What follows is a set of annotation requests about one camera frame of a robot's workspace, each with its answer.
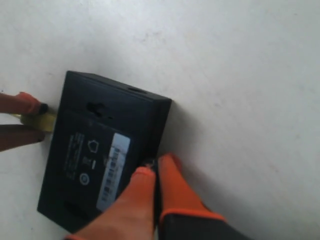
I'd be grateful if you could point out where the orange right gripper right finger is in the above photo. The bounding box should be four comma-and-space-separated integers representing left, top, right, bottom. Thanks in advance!
156, 152, 261, 240

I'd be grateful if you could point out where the small black box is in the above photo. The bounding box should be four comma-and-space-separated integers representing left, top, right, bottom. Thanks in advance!
37, 70, 172, 233

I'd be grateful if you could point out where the yellow ethernet cable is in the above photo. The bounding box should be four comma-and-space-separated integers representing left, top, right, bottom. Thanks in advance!
11, 112, 56, 133

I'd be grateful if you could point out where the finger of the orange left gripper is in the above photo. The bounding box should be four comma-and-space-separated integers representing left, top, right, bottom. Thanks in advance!
0, 92, 49, 116
0, 124, 46, 152

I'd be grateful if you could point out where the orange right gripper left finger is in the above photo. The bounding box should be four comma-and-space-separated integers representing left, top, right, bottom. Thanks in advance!
65, 166, 156, 240

